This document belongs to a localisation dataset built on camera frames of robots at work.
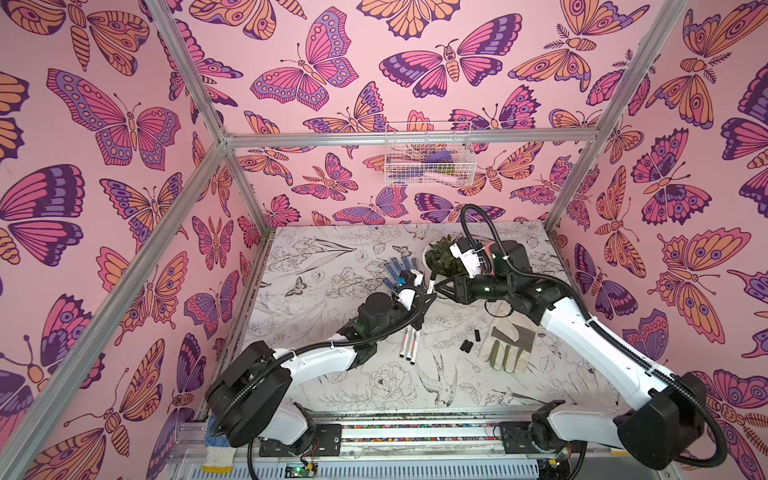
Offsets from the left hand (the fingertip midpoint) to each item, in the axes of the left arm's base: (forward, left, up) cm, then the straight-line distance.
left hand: (437, 292), depth 75 cm
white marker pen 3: (-2, +4, -21) cm, 22 cm away
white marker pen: (0, +2, +3) cm, 4 cm away
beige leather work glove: (-4, -23, -22) cm, 33 cm away
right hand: (+1, -1, +3) cm, 3 cm away
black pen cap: (-1, -15, -23) cm, 27 cm away
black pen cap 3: (-5, -10, -23) cm, 25 cm away
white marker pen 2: (-5, +7, -22) cm, 23 cm away
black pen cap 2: (-5, -12, -23) cm, 26 cm away
